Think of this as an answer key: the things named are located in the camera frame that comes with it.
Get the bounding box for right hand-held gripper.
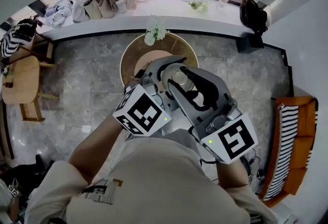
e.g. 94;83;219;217
162;64;258;165

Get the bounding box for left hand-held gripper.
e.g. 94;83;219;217
112;55;188;137

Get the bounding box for clear glass container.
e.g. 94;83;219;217
171;69;194;87

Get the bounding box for person's left forearm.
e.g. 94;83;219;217
68;114;127;186

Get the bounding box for person's right forearm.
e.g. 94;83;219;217
216;157;251;189

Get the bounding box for round light wooden placemat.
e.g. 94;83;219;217
134;50;181;79

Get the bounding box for round wooden table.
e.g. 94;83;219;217
119;32;199;90

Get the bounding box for white flower bouquet in vase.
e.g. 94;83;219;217
143;14;170;47

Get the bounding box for black box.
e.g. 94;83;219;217
236;32;265;54

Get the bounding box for loose white flower sprig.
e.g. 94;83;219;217
178;0;210;14

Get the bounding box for beige canvas bag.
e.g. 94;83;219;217
83;0;118;21

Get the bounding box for beige printed t-shirt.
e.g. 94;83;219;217
24;128;279;224

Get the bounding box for black backpack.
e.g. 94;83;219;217
239;0;269;37

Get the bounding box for white crumpled garment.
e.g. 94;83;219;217
71;0;90;24

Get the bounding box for black and white striped blanket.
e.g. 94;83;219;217
263;104;319;201

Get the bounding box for blue and white crumpled clothes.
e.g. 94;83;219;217
42;0;74;28

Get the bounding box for wooden chair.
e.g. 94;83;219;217
0;17;59;69

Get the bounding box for orange armchair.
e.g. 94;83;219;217
258;95;319;209

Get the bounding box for light wooden side table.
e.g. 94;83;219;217
1;55;60;123

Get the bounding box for black and white striped cushion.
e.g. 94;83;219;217
1;18;38;58

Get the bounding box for black and white patterned device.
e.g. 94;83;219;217
7;178;22;198

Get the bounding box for black cables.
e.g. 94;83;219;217
240;148;266;184

